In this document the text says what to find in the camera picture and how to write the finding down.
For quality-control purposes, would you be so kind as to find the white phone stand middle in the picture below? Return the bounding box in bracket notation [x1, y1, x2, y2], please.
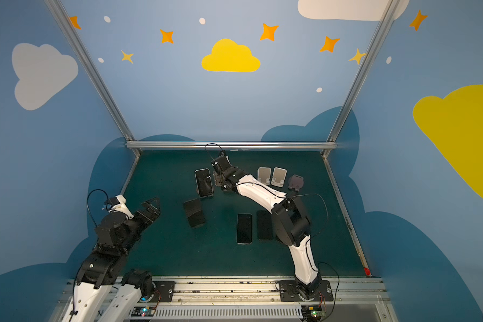
[257, 167, 272, 185]

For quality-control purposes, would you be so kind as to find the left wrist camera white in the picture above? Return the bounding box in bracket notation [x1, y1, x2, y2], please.
[104, 195, 134, 219]

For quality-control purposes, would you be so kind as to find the aluminium left frame post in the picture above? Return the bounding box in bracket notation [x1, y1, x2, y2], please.
[45, 0, 135, 143]

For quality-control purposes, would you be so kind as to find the aluminium frame post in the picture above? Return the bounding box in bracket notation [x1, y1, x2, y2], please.
[45, 0, 135, 143]
[321, 0, 401, 161]

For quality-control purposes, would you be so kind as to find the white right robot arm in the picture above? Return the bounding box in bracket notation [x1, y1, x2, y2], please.
[211, 152, 321, 301]

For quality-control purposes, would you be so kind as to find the aluminium front rail assembly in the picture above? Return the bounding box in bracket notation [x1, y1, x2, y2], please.
[51, 276, 398, 321]

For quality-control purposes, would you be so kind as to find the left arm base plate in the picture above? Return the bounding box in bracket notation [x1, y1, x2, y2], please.
[148, 280, 176, 303]

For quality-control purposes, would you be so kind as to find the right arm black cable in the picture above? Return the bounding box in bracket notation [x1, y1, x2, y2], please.
[204, 142, 341, 319]

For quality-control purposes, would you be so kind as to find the white folding phone stand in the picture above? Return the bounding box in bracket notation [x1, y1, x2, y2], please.
[270, 167, 287, 188]

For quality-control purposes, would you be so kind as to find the aluminium right frame post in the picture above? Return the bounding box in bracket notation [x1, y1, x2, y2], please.
[321, 0, 401, 161]

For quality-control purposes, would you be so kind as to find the aluminium back frame bar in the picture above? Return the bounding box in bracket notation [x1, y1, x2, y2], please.
[126, 141, 337, 150]

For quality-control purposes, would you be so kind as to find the black phone stand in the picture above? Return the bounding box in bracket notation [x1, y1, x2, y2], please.
[256, 211, 274, 241]
[183, 199, 206, 228]

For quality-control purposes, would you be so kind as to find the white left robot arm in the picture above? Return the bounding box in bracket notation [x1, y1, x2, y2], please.
[62, 195, 161, 322]

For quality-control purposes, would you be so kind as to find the pink-edged phone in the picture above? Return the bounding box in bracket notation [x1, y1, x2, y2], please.
[213, 172, 224, 187]

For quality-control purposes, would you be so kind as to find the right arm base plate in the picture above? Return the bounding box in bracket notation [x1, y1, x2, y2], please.
[276, 280, 335, 302]

